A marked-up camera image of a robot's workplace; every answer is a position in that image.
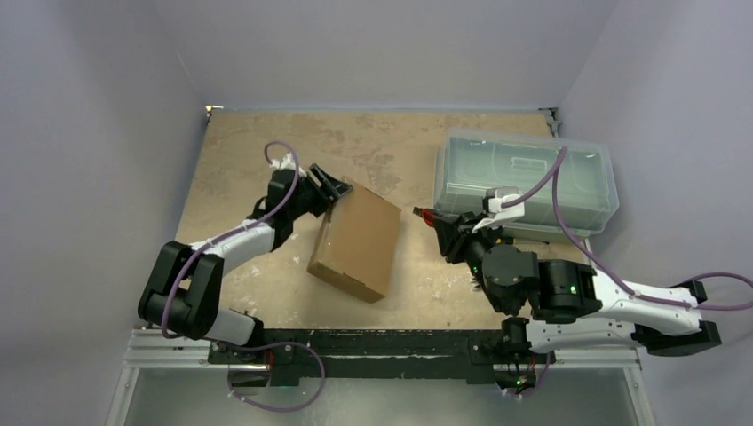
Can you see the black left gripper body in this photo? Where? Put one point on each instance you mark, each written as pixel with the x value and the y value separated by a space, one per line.
pixel 311 199

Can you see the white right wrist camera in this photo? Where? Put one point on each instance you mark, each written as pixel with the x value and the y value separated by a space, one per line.
pixel 500 206

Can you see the clear plastic storage bin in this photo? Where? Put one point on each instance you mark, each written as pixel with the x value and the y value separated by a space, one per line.
pixel 472 161

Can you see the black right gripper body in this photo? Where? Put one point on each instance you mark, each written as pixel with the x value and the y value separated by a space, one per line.
pixel 449 233

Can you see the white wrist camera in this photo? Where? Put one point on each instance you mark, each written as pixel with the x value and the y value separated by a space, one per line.
pixel 500 206
pixel 288 162

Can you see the red black utility knife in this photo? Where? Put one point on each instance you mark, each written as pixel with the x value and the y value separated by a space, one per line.
pixel 426 214

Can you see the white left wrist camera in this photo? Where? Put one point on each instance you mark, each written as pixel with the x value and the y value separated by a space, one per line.
pixel 288 162

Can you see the brown cardboard express box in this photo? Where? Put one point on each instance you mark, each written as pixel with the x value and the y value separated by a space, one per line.
pixel 356 244

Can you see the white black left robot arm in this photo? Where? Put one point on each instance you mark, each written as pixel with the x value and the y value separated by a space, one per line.
pixel 182 294

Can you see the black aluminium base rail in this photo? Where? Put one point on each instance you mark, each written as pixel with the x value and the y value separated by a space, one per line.
pixel 474 356

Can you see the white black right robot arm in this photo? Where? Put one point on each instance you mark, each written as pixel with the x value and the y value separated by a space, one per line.
pixel 556 304

